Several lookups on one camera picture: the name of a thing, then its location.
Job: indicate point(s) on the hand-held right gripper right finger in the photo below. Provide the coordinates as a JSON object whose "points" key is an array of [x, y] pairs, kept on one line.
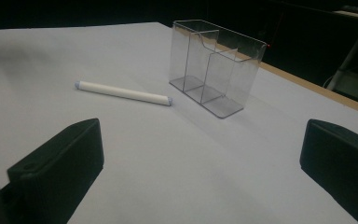
{"points": [[341, 161]]}

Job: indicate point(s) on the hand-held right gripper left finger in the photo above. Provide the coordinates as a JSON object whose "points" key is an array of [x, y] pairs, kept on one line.
{"points": [[56, 168]]}

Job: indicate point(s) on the white pen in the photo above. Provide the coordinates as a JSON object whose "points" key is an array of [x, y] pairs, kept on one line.
{"points": [[122, 92]]}

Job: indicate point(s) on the clear acrylic pen holder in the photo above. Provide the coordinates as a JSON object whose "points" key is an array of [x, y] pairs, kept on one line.
{"points": [[211, 74]]}

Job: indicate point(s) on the white metal stand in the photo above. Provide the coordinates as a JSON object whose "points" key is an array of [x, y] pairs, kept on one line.
{"points": [[348, 60]]}

